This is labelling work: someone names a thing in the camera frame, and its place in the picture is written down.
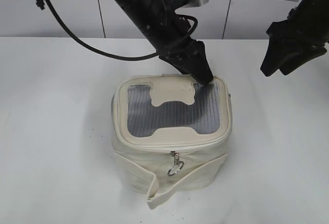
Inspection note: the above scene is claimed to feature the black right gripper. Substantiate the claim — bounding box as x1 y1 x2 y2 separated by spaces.
260 0 328 76

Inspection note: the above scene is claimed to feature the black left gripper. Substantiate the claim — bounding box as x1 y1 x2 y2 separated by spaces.
133 3 213 84

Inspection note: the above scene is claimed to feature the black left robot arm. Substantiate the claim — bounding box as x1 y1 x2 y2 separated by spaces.
35 0 213 85

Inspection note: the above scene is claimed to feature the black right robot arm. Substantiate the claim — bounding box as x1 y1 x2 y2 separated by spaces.
260 0 328 77

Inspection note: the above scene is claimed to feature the cream zippered fabric bag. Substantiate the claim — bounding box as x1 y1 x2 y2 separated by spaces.
111 75 232 209

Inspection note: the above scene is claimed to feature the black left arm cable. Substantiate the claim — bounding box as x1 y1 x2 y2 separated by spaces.
32 0 161 61

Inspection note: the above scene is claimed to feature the silver ring zipper pull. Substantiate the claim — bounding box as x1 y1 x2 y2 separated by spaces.
167 151 185 177

